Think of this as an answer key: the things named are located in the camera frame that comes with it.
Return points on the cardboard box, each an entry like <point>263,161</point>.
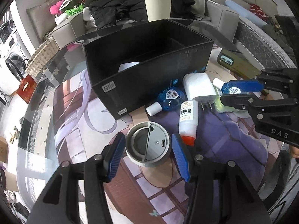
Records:
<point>2,149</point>

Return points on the white washing machine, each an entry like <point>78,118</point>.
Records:
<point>11,58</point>

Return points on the black countertop appliance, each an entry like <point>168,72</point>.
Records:
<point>5,31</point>

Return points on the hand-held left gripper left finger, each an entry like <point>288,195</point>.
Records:
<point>115,155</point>

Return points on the black storage box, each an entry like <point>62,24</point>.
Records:
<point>151,79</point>

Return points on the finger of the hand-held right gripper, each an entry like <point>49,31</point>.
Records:
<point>250,85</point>
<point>236,100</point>

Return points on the green cloth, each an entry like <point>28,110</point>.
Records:
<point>73,11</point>

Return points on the phone in olive case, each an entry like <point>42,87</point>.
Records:
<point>240,65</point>

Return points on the dark blanket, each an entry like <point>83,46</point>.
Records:
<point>285,35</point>

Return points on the black and white bag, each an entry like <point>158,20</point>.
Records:
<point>71,0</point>

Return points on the white charger plug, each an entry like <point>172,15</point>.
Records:
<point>198,86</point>

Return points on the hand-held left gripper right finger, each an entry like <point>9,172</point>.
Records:
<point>181,158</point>

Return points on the grey garment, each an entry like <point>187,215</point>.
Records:
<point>199,2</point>

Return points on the white flat object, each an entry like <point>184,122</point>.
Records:
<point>128,66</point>

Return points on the red patterned cloth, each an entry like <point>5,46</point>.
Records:
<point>258,11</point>

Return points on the blue bottle with white cap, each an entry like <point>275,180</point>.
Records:
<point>227,89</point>
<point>170,99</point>

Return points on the black puffy jacket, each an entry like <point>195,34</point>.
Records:
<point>109,7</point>

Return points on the bed with quilted mattress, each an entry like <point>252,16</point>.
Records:
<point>257,42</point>

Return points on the grey pillow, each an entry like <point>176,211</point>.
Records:
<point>39,18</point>

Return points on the red gift bag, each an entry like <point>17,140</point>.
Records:
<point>26,88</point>

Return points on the white garment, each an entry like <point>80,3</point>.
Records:
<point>88,18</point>

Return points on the white bottle with red cap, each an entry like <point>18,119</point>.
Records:
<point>186,119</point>

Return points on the light blue bolster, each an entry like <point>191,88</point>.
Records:
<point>245,12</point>

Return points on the wicker basket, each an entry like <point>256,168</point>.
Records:
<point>43,56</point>

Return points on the grey sofa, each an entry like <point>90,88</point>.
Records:
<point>224,21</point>

